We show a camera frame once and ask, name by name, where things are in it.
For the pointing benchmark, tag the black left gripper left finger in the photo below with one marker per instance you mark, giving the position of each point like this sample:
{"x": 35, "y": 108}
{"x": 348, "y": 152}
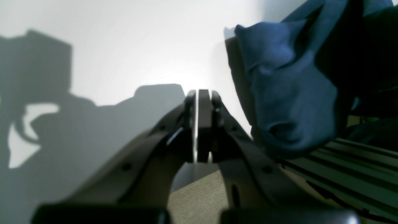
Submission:
{"x": 132, "y": 188}

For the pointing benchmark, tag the dark blue T-shirt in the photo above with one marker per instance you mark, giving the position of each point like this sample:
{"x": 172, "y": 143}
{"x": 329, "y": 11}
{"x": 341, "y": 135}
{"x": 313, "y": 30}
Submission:
{"x": 328, "y": 70}

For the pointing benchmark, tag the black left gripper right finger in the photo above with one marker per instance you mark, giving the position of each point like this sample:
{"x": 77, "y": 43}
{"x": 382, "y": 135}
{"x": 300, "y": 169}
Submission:
{"x": 258, "y": 192}

